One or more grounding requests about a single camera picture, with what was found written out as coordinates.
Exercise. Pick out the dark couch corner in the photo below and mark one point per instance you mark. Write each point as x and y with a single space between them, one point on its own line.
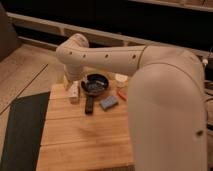
9 40

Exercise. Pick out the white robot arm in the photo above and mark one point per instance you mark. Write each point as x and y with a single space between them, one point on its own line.
166 100

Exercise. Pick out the white wall rail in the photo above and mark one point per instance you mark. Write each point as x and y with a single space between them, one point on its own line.
66 30

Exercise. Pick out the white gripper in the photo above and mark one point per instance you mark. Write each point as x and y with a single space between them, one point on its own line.
72 89

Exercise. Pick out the dark floor mat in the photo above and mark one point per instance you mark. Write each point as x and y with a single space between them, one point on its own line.
24 132

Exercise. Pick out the blue sponge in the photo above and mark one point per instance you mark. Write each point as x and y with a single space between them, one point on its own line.
108 102

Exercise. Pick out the orange carrot toy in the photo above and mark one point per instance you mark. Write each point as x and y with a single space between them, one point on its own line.
122 95

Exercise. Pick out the white round cup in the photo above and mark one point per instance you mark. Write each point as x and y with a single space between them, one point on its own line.
120 80

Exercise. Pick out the black frying pan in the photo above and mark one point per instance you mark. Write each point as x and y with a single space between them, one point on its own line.
93 86

